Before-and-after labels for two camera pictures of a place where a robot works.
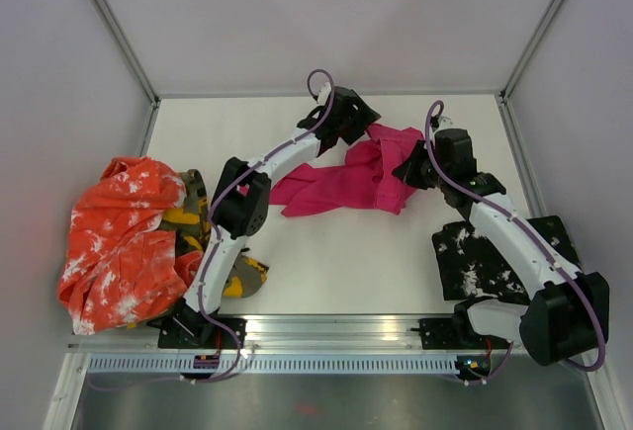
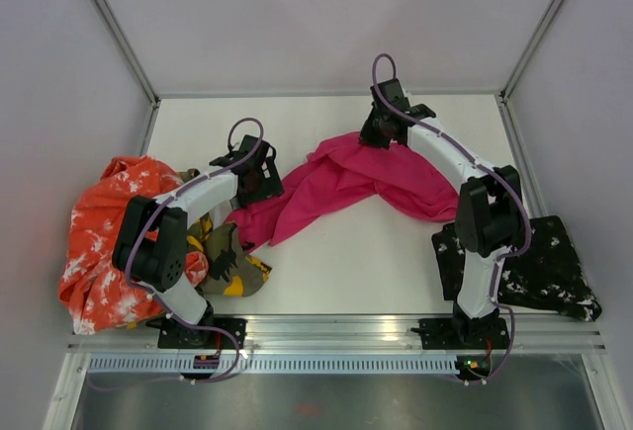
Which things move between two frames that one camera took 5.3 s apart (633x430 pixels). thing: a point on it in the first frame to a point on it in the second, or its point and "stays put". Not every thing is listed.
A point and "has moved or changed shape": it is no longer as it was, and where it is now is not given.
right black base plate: (443, 333) stays put
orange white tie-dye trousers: (121, 266) stays put
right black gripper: (407, 172) to (368, 134)
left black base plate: (196, 331) stays put
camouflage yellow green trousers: (191, 222) stays put
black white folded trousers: (467, 267) stays put
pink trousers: (364, 175) has moved or changed shape
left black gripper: (364, 118) to (270, 187)
